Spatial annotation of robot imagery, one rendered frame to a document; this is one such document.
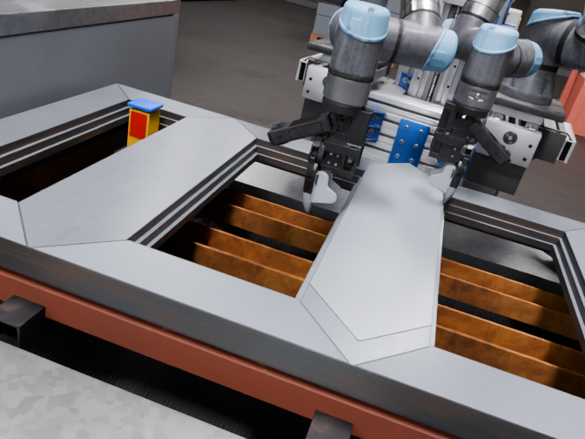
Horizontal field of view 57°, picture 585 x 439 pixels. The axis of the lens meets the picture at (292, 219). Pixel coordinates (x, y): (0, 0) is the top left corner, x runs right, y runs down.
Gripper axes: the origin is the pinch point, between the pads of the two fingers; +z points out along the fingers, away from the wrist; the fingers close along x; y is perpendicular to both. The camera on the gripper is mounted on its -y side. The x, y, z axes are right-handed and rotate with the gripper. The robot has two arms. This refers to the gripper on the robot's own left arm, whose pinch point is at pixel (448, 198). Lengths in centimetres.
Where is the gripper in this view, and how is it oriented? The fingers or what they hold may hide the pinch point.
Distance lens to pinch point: 121.8
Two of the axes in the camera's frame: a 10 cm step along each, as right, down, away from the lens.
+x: -2.7, 3.9, -8.8
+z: -2.0, 8.7, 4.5
